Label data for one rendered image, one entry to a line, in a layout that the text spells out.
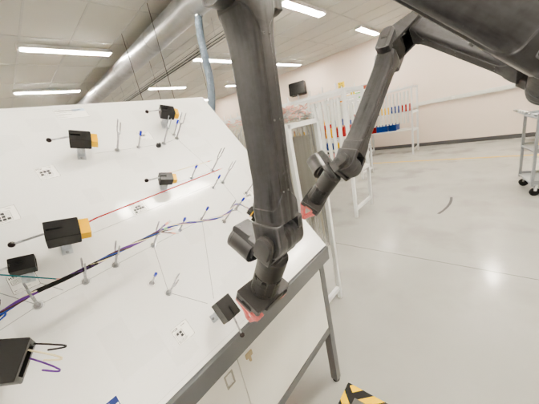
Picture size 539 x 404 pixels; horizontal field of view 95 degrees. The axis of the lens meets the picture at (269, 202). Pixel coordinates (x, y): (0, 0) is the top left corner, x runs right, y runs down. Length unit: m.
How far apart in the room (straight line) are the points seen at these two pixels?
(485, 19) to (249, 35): 0.24
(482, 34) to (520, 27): 0.02
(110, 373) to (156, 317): 0.15
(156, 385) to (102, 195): 0.57
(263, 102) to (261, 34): 0.08
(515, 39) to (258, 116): 0.25
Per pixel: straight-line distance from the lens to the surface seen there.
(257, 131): 0.37
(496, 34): 0.26
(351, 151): 0.73
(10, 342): 0.68
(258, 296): 0.53
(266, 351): 1.07
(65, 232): 0.78
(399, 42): 0.91
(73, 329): 0.81
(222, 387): 0.97
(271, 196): 0.38
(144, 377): 0.80
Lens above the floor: 1.44
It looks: 17 degrees down
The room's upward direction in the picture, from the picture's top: 12 degrees counter-clockwise
